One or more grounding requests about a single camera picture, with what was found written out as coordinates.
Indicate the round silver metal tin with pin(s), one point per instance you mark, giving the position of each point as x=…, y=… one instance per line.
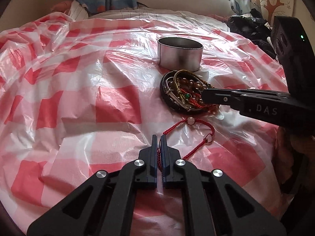
x=177, y=53

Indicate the silver metal bangle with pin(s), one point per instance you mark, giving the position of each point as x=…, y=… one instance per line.
x=170, y=97

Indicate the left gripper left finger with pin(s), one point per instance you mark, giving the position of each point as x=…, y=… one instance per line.
x=104, y=203

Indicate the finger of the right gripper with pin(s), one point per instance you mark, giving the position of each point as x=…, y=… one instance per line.
x=253, y=103

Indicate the right hand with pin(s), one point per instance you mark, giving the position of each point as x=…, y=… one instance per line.
x=293, y=161

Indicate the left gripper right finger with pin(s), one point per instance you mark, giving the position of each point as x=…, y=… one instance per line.
x=213, y=203

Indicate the red white checkered plastic sheet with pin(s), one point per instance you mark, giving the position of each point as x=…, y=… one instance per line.
x=79, y=96

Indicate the black jacket pile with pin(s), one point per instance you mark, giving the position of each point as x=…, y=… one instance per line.
x=255, y=28

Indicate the pink pillow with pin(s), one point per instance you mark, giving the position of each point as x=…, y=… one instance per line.
x=63, y=7

